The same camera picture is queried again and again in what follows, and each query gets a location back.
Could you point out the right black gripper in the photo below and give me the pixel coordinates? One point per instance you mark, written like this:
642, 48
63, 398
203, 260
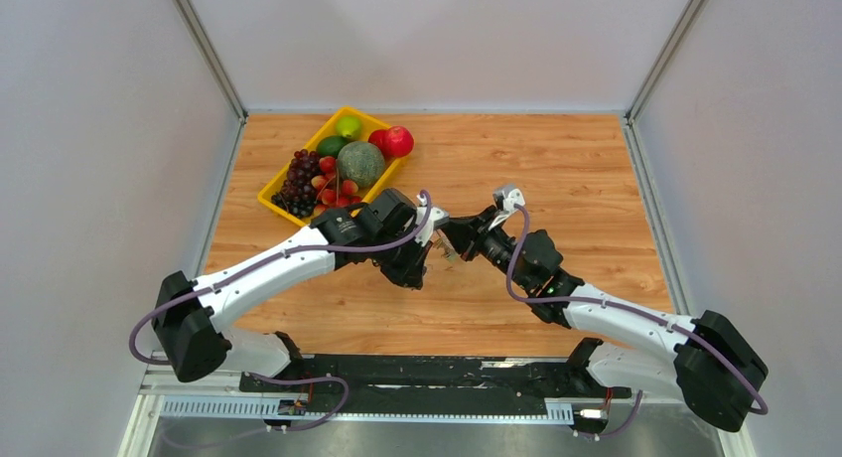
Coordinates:
468, 234

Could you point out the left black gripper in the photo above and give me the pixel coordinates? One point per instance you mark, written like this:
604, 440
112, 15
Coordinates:
410, 275

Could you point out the large metal keyring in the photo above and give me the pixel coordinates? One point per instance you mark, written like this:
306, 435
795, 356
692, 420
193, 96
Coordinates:
443, 245

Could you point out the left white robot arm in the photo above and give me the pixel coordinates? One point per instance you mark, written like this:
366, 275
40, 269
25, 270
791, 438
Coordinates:
195, 318

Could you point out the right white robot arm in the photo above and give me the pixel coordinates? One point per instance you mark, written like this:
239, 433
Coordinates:
704, 360

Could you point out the red apple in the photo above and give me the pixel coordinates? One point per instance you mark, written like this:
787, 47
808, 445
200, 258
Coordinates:
398, 142
377, 139

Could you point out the green netted melon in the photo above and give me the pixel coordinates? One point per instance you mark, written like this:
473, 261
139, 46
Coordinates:
362, 163

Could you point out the yellow plastic tray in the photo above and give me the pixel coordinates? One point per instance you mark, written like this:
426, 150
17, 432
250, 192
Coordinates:
370, 123

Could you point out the dark purple grape bunch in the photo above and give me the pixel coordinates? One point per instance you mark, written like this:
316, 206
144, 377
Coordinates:
296, 196

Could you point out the dark green avocado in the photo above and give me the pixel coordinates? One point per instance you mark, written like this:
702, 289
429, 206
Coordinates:
331, 146

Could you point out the light green pear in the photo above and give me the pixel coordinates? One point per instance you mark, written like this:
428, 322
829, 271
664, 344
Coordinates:
349, 127

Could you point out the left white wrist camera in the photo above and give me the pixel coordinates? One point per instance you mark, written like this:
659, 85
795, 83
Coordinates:
428, 221

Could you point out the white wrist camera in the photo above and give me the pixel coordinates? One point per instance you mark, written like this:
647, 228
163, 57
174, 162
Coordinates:
428, 221
508, 199

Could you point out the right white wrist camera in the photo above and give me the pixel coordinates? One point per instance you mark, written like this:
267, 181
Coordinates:
508, 199

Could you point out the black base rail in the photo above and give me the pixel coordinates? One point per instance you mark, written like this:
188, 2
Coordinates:
432, 385

